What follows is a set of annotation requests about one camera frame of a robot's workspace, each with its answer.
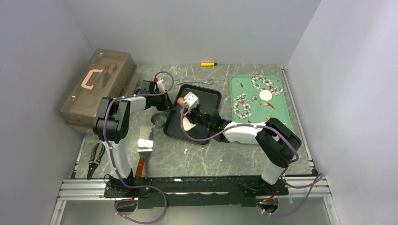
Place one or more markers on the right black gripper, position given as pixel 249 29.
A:
pixel 190 115

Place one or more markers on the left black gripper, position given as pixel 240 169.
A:
pixel 166 105

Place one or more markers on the wooden double-ended dough roller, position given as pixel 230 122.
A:
pixel 181 102

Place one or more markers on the black baking tray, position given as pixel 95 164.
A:
pixel 172 127

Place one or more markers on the white dough ball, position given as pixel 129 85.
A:
pixel 187 125

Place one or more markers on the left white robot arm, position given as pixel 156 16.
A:
pixel 112 121

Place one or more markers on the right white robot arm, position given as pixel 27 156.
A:
pixel 278 142

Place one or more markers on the flat white dumpling wrapper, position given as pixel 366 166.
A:
pixel 265 95

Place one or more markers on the silver wrench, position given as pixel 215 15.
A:
pixel 206 81

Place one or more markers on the green floral tray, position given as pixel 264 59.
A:
pixel 247 107

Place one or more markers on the yellow screwdriver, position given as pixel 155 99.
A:
pixel 208 64

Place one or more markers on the translucent brown toolbox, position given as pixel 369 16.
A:
pixel 109 73

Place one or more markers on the black pliers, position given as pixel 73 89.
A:
pixel 96 155

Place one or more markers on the metal ring cutter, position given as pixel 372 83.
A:
pixel 159 119

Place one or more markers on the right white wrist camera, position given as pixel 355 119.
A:
pixel 191 100

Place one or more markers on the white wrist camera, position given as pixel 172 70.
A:
pixel 161 84
pixel 191 100

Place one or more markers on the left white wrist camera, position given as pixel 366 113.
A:
pixel 161 84

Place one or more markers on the metal spatula orange handle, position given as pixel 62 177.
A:
pixel 145 148

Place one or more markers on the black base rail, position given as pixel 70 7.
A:
pixel 153 192

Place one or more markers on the aluminium frame rail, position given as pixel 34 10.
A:
pixel 82 190

